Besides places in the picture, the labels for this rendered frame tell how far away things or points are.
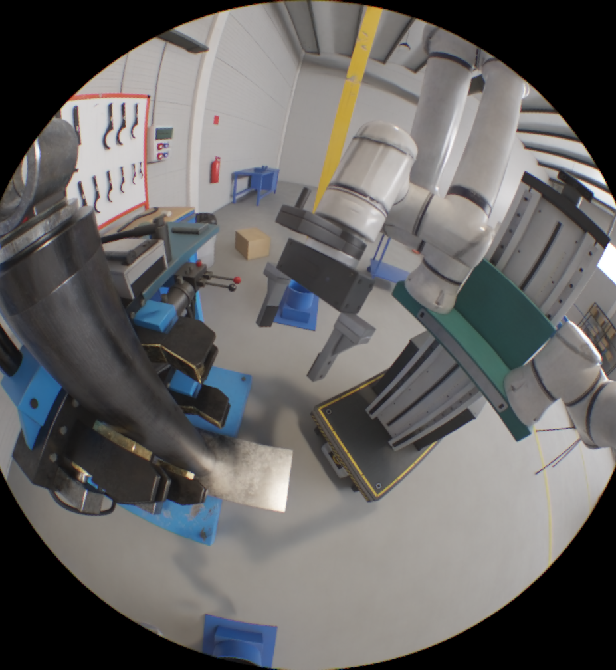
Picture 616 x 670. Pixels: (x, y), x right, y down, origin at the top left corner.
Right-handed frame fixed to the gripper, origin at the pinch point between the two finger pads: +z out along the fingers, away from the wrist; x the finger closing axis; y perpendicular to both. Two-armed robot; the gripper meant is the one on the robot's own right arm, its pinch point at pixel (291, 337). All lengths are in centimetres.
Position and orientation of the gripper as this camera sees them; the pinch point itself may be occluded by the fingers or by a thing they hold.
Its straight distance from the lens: 33.0
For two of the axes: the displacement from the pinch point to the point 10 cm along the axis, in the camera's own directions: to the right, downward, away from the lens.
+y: 6.4, -0.4, 7.7
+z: -4.1, 8.2, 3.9
